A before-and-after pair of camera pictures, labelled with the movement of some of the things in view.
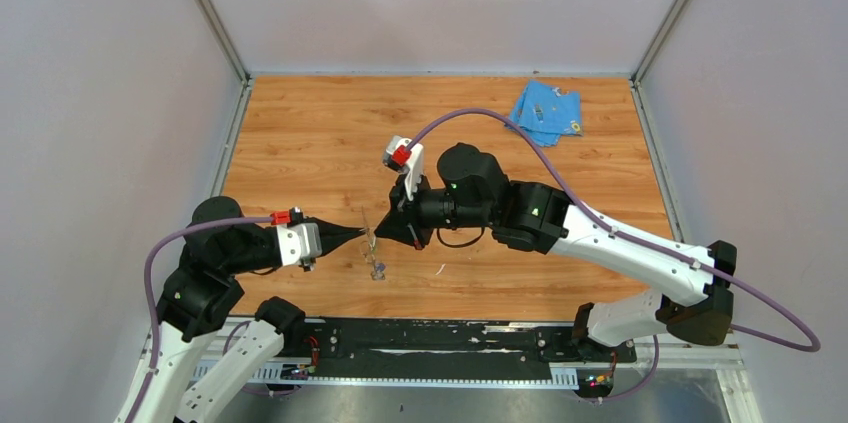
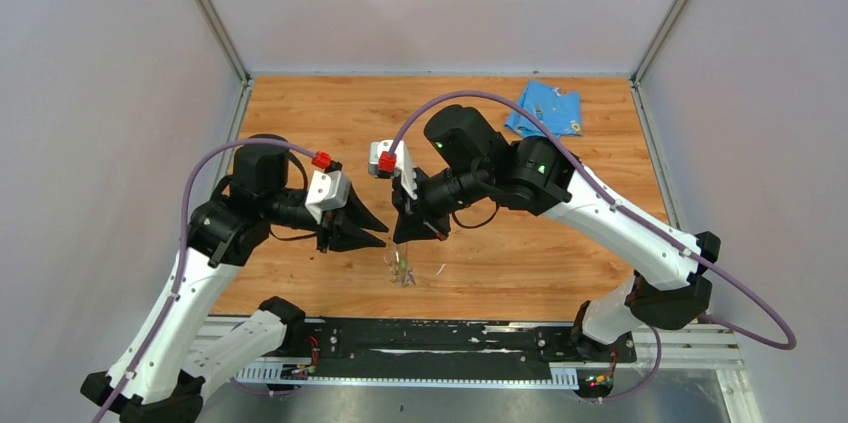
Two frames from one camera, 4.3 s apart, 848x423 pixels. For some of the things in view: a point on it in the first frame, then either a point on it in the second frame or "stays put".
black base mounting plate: (443, 345) stays put
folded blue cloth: (546, 113) stays put
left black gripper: (331, 236) → (342, 230)
